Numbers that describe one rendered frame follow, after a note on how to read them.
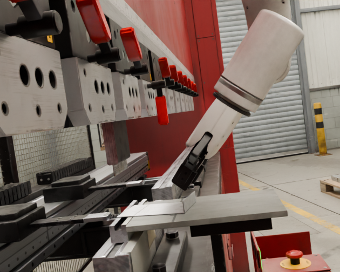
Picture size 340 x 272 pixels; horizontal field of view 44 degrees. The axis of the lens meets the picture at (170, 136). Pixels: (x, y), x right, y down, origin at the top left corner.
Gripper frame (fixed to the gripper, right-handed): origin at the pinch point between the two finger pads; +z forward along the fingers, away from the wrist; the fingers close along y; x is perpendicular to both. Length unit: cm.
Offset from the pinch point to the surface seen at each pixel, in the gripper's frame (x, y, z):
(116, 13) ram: -24.8, 4.6, -18.4
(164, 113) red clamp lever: -12.8, -13.5, -4.6
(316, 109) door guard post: 55, -777, -13
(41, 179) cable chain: -45, -45, 43
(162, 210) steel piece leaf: -0.3, 1.9, 7.8
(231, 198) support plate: 9.0, -4.4, 0.4
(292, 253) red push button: 27.9, -27.1, 9.9
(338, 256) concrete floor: 96, -243, 61
